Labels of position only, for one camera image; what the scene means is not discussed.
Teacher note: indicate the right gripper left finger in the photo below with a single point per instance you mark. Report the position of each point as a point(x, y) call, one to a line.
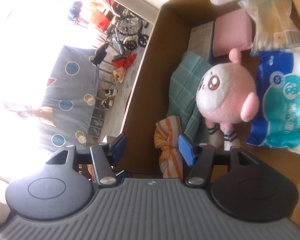
point(104, 156)

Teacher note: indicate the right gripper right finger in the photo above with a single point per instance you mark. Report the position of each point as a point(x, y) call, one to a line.
point(199, 157)

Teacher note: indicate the orange striped cloth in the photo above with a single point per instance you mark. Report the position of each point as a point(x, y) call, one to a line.
point(166, 137)

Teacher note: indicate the teal checkered towel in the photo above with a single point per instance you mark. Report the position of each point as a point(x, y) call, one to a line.
point(184, 84)

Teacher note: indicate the pink round plush toy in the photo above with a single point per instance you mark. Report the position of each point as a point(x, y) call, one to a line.
point(226, 96)

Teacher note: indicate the blue tissue pack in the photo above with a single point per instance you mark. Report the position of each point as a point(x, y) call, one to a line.
point(277, 123)

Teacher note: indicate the white blue box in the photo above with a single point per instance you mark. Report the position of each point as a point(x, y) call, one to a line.
point(201, 40)

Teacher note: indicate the pink sponge cloth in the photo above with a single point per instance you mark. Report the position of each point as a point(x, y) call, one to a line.
point(232, 30)

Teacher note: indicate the clear bag of cotton pads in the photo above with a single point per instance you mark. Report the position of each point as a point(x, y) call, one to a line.
point(274, 30)

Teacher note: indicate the brown cardboard box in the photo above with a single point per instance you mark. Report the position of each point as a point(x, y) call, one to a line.
point(254, 183)

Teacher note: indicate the grey dotted hanging blanket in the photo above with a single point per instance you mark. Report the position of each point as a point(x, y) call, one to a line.
point(71, 93)

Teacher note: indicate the red plastic basket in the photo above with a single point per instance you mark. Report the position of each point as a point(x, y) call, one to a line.
point(100, 16)

